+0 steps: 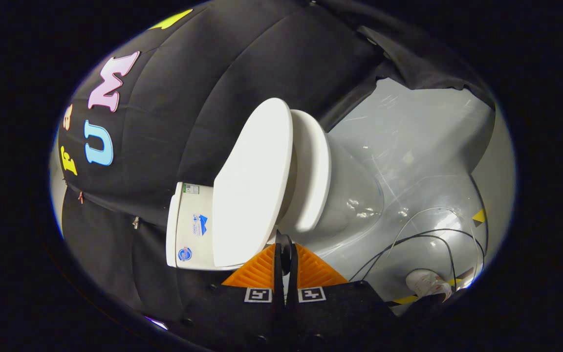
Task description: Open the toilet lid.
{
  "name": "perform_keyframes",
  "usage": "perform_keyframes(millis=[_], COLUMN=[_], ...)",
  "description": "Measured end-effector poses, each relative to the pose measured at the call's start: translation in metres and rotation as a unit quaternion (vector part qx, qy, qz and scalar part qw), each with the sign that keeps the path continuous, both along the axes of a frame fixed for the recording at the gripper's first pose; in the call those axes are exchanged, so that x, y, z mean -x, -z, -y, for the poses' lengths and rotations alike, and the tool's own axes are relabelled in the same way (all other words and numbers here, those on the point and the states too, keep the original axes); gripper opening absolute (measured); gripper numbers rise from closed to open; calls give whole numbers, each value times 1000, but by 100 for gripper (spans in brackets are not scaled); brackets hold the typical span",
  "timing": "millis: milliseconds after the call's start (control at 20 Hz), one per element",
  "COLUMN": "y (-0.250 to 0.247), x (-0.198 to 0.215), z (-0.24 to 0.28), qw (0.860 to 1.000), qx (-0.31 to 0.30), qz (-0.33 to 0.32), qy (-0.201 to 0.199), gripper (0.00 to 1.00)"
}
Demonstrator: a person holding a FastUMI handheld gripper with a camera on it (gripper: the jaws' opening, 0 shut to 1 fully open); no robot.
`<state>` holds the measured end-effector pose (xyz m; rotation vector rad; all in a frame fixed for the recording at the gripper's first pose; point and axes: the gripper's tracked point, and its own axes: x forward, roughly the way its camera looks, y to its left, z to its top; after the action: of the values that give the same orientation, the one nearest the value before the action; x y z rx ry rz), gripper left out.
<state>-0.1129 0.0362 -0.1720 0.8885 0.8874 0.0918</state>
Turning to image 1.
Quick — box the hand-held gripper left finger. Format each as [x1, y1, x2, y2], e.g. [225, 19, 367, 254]
[176, 234, 286, 352]

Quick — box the white toilet bowl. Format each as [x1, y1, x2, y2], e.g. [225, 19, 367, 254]
[311, 132, 386, 250]

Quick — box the black floor cable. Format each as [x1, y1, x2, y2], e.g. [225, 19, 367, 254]
[349, 228, 486, 289]

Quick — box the black backdrop cloth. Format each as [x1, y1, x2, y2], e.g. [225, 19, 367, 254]
[57, 0, 495, 323]

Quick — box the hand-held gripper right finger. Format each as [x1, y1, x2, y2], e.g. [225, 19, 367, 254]
[284, 234, 399, 352]

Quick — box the white toilet seat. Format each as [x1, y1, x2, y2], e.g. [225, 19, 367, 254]
[278, 110, 332, 234]

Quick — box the black lid lifter handle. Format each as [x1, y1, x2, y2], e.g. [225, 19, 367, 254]
[279, 232, 293, 264]

